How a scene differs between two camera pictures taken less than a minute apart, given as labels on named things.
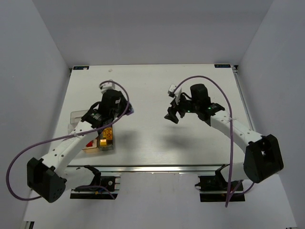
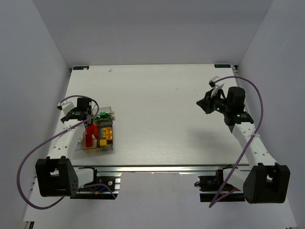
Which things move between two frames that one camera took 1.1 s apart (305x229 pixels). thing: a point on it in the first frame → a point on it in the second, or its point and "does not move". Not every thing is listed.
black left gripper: (121, 105) → (89, 119)
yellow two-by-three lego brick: (107, 133) does not move
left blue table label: (81, 67) does not move
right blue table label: (222, 66) does not move
